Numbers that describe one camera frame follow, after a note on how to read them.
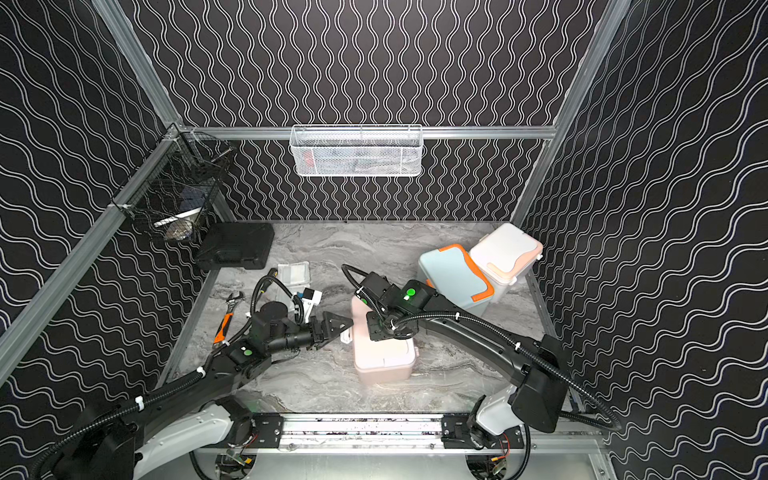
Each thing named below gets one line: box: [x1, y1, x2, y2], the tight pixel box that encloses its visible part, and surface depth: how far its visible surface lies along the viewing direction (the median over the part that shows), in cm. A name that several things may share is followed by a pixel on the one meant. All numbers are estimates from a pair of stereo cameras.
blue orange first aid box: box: [419, 244, 495, 315], surface depth 92 cm
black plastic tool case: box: [197, 222, 275, 270], surface depth 108 cm
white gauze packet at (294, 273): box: [278, 261, 311, 286], surface depth 108 cm
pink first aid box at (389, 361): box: [351, 296, 419, 385], surface depth 74 cm
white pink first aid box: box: [469, 223, 544, 300], surface depth 95 cm
